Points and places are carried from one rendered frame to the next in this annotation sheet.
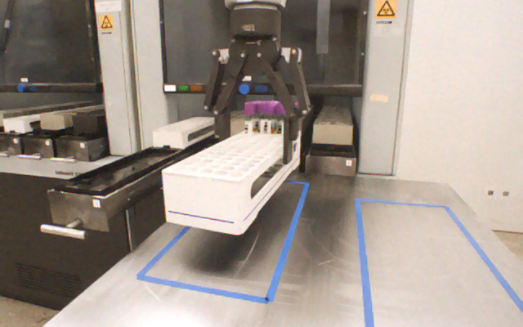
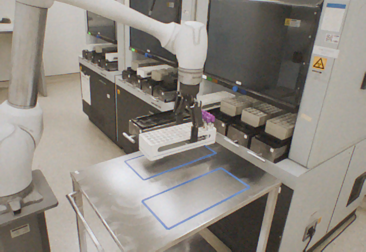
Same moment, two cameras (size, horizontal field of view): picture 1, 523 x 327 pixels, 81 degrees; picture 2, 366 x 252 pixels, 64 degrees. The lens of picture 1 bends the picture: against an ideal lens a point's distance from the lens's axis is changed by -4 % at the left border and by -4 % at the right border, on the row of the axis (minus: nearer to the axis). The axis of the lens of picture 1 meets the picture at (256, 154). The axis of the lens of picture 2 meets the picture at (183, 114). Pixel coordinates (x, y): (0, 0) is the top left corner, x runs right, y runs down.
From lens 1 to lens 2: 0.80 m
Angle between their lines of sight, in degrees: 35
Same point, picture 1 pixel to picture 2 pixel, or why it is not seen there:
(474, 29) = not seen: outside the picture
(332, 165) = (263, 148)
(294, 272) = (158, 177)
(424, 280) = (186, 196)
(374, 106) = (303, 121)
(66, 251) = not seen: hidden behind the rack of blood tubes
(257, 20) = (183, 89)
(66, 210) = (132, 129)
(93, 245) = not seen: hidden behind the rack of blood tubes
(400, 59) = (323, 97)
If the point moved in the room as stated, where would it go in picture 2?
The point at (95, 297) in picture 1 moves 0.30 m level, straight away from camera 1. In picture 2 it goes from (112, 161) to (133, 127)
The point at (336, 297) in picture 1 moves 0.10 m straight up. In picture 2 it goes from (158, 187) to (159, 161)
